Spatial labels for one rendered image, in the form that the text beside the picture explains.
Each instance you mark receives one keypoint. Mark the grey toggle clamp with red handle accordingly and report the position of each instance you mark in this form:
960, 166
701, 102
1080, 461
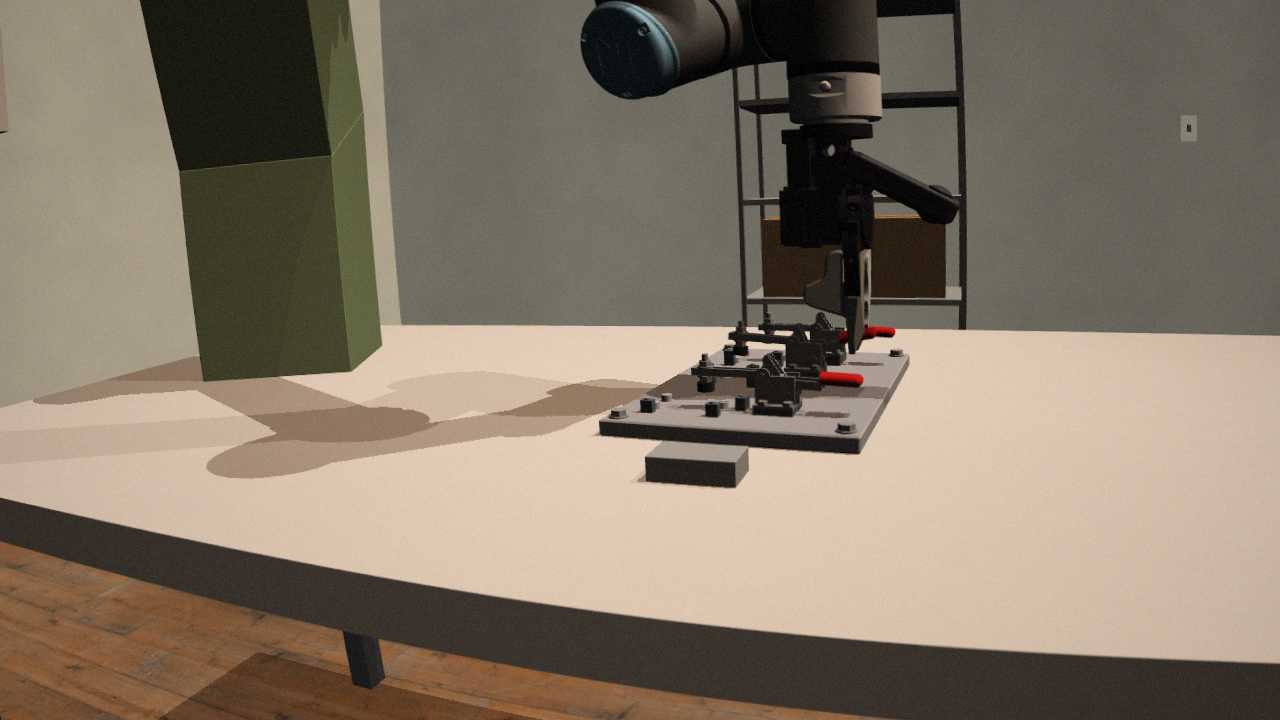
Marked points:
776, 395

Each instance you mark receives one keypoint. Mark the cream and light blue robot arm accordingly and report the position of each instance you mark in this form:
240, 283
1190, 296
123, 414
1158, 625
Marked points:
636, 48

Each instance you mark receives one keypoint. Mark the red-handled toggle clamp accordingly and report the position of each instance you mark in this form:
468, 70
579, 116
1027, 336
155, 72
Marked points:
836, 357

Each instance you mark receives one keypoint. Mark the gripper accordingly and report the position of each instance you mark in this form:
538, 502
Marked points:
811, 218

